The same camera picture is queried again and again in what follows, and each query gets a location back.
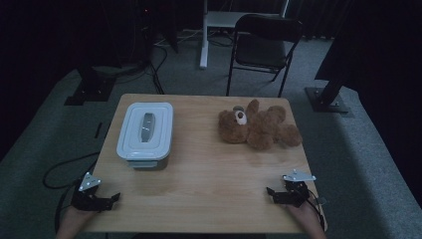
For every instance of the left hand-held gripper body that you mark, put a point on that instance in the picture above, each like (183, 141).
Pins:
(87, 199)

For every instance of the person's left hand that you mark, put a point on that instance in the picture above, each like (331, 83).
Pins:
(71, 224)

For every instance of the person's right hand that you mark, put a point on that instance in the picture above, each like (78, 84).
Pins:
(308, 224)

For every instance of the brown teddy bear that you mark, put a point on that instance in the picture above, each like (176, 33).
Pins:
(262, 129)

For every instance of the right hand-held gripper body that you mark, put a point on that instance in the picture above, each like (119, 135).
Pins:
(298, 194)

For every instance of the small black strip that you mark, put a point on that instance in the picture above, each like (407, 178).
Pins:
(98, 130)

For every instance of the black stand base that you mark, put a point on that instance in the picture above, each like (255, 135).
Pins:
(326, 99)
(89, 89)

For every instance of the black folding chair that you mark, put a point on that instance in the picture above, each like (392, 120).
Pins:
(260, 49)

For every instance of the white desk frame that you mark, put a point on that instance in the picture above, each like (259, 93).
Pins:
(219, 20)

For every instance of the clear plastic storage box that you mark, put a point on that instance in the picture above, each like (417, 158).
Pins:
(147, 164)

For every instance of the grey round table grommet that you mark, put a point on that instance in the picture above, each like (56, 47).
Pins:
(237, 108)

